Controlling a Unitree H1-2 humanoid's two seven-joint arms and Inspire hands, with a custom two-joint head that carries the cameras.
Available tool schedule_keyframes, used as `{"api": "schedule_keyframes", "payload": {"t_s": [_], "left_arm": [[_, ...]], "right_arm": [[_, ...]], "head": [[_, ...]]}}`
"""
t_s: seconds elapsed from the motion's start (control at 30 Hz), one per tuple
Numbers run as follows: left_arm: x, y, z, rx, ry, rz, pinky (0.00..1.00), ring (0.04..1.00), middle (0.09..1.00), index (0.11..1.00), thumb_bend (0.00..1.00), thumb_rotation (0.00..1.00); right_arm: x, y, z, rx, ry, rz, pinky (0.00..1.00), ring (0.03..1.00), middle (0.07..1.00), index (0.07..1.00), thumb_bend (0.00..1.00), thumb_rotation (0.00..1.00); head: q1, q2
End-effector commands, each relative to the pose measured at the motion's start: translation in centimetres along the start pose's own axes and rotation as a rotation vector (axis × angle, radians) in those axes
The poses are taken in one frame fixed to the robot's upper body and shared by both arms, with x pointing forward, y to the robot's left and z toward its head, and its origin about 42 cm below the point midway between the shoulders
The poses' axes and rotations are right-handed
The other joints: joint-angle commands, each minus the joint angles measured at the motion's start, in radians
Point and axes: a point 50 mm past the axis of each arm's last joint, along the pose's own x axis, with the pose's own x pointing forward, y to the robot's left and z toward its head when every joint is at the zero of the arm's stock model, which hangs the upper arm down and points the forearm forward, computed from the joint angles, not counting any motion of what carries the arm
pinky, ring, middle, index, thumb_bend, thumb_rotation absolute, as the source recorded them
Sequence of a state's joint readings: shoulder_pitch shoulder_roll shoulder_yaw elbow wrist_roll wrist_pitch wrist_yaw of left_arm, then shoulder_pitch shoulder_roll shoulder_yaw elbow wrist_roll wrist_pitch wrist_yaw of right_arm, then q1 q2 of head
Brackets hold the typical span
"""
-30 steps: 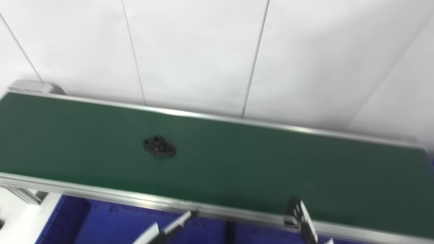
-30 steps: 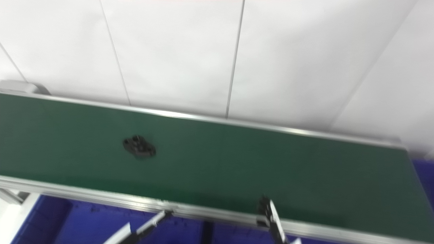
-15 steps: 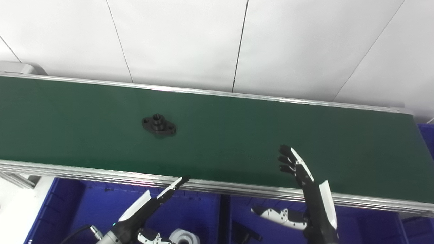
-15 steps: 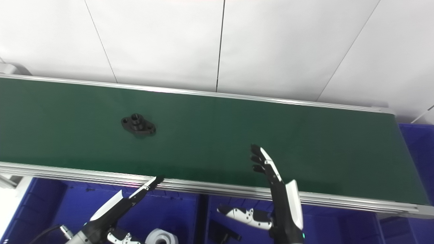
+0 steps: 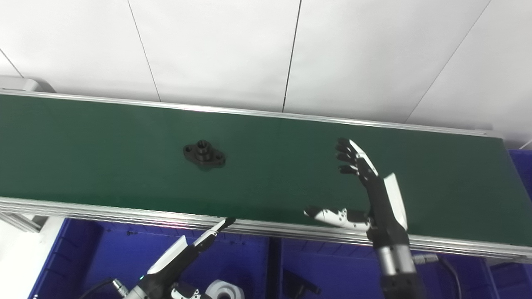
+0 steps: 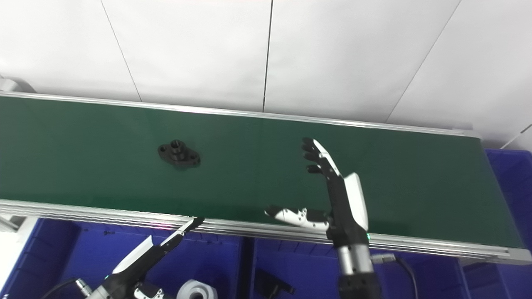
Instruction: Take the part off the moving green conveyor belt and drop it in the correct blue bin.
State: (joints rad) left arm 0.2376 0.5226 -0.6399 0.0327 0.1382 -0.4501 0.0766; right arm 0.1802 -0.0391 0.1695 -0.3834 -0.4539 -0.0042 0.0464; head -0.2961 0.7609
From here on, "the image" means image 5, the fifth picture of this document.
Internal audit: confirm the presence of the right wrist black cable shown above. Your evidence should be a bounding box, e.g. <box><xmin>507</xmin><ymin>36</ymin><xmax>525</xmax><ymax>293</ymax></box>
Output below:
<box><xmin>411</xmin><ymin>254</ymin><xmax>463</xmax><ymax>299</ymax></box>

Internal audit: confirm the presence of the blue plastic bin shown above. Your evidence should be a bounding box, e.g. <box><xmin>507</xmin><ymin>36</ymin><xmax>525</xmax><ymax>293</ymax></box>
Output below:
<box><xmin>268</xmin><ymin>237</ymin><xmax>499</xmax><ymax>299</ymax></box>
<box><xmin>487</xmin><ymin>149</ymin><xmax>532</xmax><ymax>299</ymax></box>
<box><xmin>28</xmin><ymin>218</ymin><xmax>271</xmax><ymax>299</ymax></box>

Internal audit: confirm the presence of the aluminium conveyor leg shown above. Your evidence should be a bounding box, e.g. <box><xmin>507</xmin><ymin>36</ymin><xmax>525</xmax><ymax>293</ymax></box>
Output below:
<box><xmin>0</xmin><ymin>211</ymin><xmax>43</xmax><ymax>233</ymax></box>

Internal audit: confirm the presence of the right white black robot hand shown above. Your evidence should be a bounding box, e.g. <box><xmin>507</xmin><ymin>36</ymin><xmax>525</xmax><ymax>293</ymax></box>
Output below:
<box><xmin>304</xmin><ymin>138</ymin><xmax>410</xmax><ymax>249</ymax></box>

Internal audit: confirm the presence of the black flange part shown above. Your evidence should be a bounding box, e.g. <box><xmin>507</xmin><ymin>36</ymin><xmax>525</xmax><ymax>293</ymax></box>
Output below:
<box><xmin>183</xmin><ymin>140</ymin><xmax>226</xmax><ymax>169</ymax></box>

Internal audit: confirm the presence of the white cylindrical part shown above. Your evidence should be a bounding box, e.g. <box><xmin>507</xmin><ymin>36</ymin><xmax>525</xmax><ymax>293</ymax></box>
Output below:
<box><xmin>205</xmin><ymin>279</ymin><xmax>246</xmax><ymax>299</ymax></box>

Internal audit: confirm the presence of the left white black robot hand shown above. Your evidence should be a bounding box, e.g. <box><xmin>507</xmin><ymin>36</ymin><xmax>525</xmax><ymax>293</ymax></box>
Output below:
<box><xmin>139</xmin><ymin>218</ymin><xmax>236</xmax><ymax>299</ymax></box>

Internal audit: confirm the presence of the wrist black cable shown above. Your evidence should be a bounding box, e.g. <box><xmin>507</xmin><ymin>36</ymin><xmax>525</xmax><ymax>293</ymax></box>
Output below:
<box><xmin>411</xmin><ymin>254</ymin><xmax>463</xmax><ymax>299</ymax></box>
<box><xmin>78</xmin><ymin>278</ymin><xmax>129</xmax><ymax>299</ymax></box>

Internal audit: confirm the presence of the white conveyor end cover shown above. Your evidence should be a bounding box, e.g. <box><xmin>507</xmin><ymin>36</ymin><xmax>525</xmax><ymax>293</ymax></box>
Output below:
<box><xmin>0</xmin><ymin>76</ymin><xmax>55</xmax><ymax>93</ymax></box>

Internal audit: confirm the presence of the black bracket part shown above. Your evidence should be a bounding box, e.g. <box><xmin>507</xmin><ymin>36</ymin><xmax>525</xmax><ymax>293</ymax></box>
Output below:
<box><xmin>282</xmin><ymin>269</ymin><xmax>321</xmax><ymax>299</ymax></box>

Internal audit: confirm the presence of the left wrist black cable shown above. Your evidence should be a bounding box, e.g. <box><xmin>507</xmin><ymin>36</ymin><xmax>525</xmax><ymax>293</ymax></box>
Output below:
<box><xmin>78</xmin><ymin>278</ymin><xmax>129</xmax><ymax>299</ymax></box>

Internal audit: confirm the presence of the green conveyor belt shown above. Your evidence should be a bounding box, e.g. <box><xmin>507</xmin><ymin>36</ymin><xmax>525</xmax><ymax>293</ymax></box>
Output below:
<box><xmin>0</xmin><ymin>89</ymin><xmax>532</xmax><ymax>265</ymax></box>

